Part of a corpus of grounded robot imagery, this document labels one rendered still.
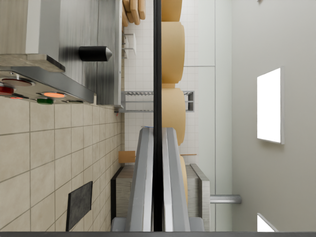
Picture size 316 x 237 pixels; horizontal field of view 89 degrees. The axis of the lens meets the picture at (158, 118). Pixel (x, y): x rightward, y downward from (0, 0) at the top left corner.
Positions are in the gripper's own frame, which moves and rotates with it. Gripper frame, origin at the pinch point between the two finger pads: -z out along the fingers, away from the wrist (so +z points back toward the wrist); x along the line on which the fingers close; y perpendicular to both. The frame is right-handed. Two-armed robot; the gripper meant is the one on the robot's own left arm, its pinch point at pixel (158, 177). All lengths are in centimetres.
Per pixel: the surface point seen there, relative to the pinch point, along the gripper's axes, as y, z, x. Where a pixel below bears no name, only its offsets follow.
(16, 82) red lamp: -2.2, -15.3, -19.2
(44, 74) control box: -2.3, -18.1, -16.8
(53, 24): 4.7, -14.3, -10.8
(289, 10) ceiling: -24, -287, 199
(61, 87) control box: -5.9, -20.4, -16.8
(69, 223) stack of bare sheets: -196, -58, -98
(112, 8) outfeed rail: 3, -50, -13
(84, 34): -0.9, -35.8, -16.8
